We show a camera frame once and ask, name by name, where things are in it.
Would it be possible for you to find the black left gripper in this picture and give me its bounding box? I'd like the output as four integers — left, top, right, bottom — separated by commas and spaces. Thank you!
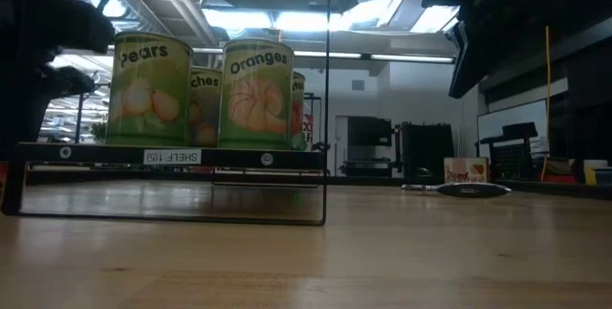
28, 0, 116, 102

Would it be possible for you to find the green pears can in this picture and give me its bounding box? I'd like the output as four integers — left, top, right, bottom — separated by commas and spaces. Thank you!
105, 30, 194, 147

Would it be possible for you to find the peaches can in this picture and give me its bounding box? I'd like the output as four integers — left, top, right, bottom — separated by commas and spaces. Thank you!
189, 66, 224, 148

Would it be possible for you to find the wooden shelf with black frame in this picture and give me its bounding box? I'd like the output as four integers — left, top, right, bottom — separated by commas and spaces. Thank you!
0, 0, 332, 228

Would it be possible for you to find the green oranges can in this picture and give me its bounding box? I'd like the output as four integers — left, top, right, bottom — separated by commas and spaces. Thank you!
217, 36, 295, 151

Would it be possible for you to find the blue tomatoes can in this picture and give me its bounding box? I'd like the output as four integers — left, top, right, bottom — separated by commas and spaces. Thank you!
290, 71, 308, 151

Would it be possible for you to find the white shelf label sticker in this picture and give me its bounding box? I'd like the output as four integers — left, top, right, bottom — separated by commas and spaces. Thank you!
142, 148, 203, 166

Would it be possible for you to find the black metal stand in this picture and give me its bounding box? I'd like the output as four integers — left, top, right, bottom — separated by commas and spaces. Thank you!
75, 92, 109, 143

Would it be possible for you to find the whiteboard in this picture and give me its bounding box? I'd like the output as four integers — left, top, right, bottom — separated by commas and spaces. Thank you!
477, 98, 549, 157

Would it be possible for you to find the white tube light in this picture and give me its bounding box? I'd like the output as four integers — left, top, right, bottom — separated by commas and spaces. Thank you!
292, 50, 455, 65

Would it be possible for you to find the black rack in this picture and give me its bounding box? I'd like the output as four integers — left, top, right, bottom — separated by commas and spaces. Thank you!
480, 121, 540, 181

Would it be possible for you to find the short diced tomatoes can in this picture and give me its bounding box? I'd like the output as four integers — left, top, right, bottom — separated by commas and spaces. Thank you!
443, 156, 491, 185

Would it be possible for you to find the black monitor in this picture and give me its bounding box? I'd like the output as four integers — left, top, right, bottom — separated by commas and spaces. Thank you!
347, 116, 393, 147

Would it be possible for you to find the red tray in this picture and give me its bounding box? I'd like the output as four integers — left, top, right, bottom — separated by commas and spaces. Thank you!
539, 172, 580, 185

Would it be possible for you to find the yellow white container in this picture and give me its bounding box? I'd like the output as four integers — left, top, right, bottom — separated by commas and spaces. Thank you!
582, 158, 609, 186

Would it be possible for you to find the yellow hanging cable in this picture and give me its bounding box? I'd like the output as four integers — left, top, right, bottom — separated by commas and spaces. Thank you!
542, 24, 552, 182

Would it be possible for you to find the black aluminium table frame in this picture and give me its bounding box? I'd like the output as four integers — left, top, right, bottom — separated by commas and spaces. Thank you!
23, 167, 612, 201

